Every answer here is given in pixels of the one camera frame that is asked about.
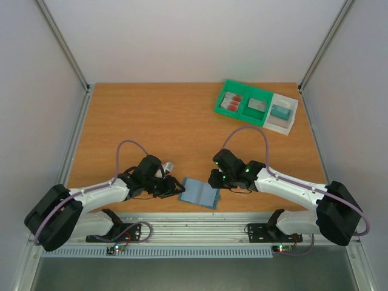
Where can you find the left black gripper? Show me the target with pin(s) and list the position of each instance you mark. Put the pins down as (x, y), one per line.
(170, 189)

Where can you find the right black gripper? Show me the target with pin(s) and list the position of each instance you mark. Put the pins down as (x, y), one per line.
(216, 179)

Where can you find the blue card holder wallet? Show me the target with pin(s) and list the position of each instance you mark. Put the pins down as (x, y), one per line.
(199, 193)

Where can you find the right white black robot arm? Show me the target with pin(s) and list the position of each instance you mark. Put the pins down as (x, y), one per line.
(330, 210)

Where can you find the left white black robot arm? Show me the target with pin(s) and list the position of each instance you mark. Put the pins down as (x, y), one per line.
(64, 214)

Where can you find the red patterned card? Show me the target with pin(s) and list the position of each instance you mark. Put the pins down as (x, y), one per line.
(236, 97)

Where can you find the left small circuit board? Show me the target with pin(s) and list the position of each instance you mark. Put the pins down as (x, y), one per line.
(116, 249)

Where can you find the small circuit board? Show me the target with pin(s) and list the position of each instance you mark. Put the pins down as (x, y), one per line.
(116, 249)
(283, 248)

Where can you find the white plastic bin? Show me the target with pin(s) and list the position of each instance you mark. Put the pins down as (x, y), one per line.
(277, 124)

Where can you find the left green plastic bin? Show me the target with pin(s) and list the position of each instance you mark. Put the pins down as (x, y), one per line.
(228, 89)

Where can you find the green plastic bin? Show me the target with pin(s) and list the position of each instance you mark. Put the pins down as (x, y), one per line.
(253, 116)
(228, 89)

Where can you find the middle green plastic bin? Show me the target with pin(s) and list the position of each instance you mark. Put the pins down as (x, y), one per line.
(253, 116)

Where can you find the right small circuit board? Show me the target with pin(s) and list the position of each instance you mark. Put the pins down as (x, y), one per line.
(283, 248)

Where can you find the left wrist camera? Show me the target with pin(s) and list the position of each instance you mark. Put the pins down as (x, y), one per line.
(164, 169)

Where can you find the aluminium front rail frame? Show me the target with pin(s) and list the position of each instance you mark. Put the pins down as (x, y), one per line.
(196, 227)

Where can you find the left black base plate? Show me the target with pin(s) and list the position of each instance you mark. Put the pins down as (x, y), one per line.
(133, 232)

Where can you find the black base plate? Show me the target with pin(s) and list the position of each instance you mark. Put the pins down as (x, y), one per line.
(260, 233)
(133, 232)

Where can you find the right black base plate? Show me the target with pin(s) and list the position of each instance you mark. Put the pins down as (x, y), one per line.
(260, 233)

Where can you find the grey slotted cable duct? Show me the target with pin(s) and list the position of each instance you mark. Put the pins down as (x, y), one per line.
(161, 252)

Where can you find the left aluminium corner post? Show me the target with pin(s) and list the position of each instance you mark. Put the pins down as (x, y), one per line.
(50, 21)

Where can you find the aluminium corner post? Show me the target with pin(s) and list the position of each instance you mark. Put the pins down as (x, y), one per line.
(327, 40)
(50, 21)

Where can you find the right aluminium corner post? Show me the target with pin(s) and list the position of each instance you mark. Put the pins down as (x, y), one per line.
(327, 40)

